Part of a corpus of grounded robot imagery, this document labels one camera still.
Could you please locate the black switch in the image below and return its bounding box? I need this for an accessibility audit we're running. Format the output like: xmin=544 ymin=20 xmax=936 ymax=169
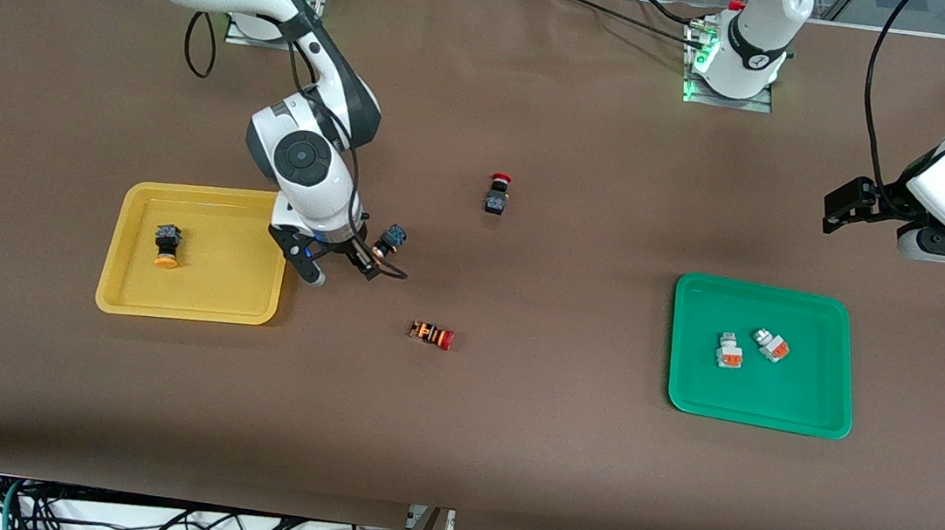
xmin=371 ymin=221 xmax=410 ymax=260

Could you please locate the green button white orange body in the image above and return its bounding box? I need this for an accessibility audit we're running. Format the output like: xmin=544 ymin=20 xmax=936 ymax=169
xmin=714 ymin=330 xmax=746 ymax=370
xmin=749 ymin=327 xmax=793 ymax=365

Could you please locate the yellow push button black body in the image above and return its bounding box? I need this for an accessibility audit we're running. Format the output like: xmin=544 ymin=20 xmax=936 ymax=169
xmin=152 ymin=223 xmax=184 ymax=271

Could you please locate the red button orange striped body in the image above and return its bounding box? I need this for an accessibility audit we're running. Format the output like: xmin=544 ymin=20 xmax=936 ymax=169
xmin=408 ymin=320 xmax=457 ymax=353

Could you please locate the yellow plastic tray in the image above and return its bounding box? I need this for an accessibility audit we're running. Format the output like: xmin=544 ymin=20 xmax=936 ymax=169
xmin=93 ymin=174 xmax=299 ymax=332

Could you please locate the red mushroom button black body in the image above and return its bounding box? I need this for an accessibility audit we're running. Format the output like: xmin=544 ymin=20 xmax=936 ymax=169
xmin=482 ymin=171 xmax=514 ymax=217

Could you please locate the green plastic tray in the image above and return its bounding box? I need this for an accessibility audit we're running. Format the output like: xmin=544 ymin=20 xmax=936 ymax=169
xmin=660 ymin=271 xmax=866 ymax=443

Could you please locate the brown table cover sheet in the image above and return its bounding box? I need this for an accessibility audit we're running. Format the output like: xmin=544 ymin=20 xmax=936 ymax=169
xmin=0 ymin=0 xmax=945 ymax=530

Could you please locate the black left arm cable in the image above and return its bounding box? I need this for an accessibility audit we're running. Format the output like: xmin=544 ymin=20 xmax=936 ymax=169
xmin=852 ymin=0 xmax=919 ymax=214

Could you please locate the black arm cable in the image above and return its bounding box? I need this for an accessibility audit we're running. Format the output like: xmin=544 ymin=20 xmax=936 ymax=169
xmin=162 ymin=10 xmax=433 ymax=282
xmin=852 ymin=0 xmax=919 ymax=214

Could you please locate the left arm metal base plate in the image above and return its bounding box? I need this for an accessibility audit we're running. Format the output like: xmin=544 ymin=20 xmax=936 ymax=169
xmin=680 ymin=20 xmax=782 ymax=114

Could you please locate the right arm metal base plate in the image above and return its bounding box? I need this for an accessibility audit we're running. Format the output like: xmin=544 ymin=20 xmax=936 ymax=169
xmin=224 ymin=0 xmax=328 ymax=55

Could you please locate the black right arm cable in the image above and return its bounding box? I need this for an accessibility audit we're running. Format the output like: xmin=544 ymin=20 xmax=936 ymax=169
xmin=162 ymin=10 xmax=433 ymax=282

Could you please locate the black base cable on table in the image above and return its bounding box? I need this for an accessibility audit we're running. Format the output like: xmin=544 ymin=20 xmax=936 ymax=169
xmin=535 ymin=0 xmax=721 ymax=54

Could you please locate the black floor cable bundle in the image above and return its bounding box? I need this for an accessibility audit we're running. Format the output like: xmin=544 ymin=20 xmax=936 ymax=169
xmin=0 ymin=435 xmax=416 ymax=530

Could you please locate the green floor cable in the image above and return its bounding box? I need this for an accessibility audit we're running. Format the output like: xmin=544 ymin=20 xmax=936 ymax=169
xmin=0 ymin=477 xmax=31 ymax=530

